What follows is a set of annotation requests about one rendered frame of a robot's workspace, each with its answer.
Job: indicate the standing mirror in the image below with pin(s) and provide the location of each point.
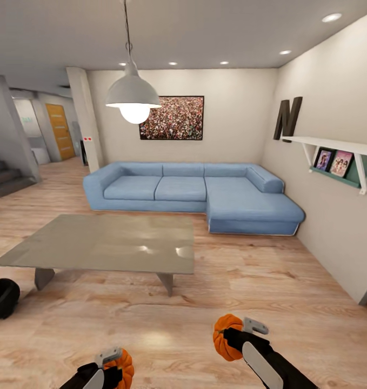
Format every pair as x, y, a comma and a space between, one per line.
79, 143

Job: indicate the cauldron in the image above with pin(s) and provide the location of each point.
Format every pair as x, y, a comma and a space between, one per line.
9, 295

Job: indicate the pumpkin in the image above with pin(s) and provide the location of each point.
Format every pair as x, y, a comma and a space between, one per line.
221, 343
124, 363

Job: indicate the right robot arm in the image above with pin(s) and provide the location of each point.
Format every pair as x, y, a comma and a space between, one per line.
271, 367

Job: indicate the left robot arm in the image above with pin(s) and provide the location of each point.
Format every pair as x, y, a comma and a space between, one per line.
93, 375

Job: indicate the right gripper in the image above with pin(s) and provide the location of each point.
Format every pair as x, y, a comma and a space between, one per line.
234, 337

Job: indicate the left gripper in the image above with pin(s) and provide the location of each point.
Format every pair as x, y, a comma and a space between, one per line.
112, 376

